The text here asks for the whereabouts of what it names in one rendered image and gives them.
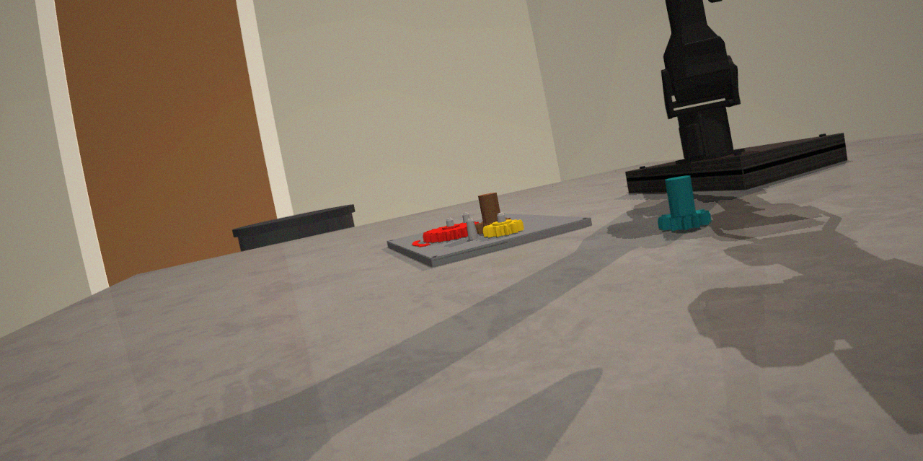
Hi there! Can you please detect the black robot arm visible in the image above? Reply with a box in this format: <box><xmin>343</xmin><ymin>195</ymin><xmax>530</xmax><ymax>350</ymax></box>
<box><xmin>661</xmin><ymin>0</ymin><xmax>745</xmax><ymax>164</ymax></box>

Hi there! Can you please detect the teal gear with tall hub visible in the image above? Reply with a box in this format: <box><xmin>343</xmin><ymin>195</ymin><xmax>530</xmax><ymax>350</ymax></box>
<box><xmin>658</xmin><ymin>175</ymin><xmax>712</xmax><ymax>231</ymax></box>

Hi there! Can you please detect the red gear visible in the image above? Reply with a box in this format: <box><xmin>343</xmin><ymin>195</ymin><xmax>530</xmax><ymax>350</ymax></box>
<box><xmin>423</xmin><ymin>223</ymin><xmax>468</xmax><ymax>243</ymax></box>

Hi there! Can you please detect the brown gear with tall hub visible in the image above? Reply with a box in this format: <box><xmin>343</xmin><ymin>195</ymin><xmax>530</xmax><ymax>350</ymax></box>
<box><xmin>475</xmin><ymin>193</ymin><xmax>500</xmax><ymax>234</ymax></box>

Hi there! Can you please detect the yellow gear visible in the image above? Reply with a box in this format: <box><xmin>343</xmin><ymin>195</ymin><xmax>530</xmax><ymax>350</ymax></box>
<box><xmin>483</xmin><ymin>219</ymin><xmax>524</xmax><ymax>237</ymax></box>

